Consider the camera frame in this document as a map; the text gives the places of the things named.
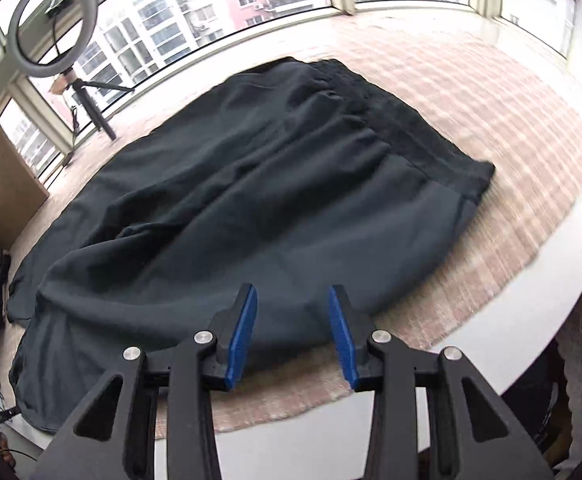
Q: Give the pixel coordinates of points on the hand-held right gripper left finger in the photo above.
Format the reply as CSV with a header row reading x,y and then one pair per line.
x,y
241,340

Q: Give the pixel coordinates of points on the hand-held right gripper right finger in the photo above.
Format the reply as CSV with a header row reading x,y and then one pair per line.
x,y
343,340

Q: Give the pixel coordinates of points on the dark grey pants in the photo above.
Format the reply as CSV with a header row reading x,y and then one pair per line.
x,y
221,185

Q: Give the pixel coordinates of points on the black tripod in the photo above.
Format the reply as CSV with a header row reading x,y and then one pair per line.
x,y
101,121

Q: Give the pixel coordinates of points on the black phone holder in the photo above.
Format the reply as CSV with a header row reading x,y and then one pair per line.
x,y
57,8

